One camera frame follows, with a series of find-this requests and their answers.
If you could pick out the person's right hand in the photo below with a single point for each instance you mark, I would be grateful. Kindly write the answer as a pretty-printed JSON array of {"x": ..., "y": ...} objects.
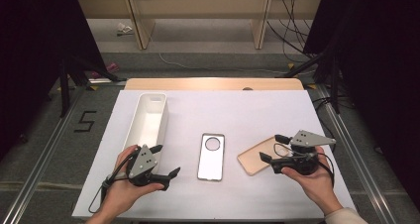
[{"x": 318, "y": 187}]

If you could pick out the white plastic storage box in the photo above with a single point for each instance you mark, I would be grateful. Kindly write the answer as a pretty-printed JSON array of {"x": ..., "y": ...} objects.
[{"x": 148, "y": 121}]

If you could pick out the light wooden shelf unit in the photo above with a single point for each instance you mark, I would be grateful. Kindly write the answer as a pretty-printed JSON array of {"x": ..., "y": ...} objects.
[{"x": 198, "y": 6}]

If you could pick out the person's left hand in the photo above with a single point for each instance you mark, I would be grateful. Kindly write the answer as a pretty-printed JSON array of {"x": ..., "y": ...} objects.
[{"x": 122, "y": 194}]

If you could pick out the black metal stand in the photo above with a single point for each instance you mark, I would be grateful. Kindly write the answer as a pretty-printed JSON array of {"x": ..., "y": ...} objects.
[
  {"x": 64, "y": 85},
  {"x": 335, "y": 85}
]

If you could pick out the metal floor rail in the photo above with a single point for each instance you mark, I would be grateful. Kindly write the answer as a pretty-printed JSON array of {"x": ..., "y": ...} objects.
[
  {"x": 36, "y": 171},
  {"x": 355, "y": 158}
]

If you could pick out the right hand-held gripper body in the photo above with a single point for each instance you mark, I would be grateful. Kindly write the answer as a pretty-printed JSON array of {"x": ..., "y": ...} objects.
[{"x": 303, "y": 163}]

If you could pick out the white table mat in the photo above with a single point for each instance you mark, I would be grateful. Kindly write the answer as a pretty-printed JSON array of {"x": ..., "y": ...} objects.
[{"x": 237, "y": 115}]

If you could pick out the dark curtain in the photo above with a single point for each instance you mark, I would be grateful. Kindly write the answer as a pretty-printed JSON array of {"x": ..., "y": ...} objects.
[
  {"x": 29, "y": 52},
  {"x": 383, "y": 68}
]

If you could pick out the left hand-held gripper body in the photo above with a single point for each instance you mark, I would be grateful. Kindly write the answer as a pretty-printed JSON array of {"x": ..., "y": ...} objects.
[{"x": 142, "y": 161}]

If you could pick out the pink object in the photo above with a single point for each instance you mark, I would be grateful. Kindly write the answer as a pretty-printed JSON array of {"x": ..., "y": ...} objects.
[{"x": 112, "y": 67}]

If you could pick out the crumpled white paper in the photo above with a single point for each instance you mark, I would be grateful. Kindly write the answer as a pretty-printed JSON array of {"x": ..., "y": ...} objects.
[{"x": 124, "y": 28}]

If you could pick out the beige phone case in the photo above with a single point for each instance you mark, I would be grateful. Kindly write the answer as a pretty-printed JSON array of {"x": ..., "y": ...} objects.
[{"x": 252, "y": 159}]

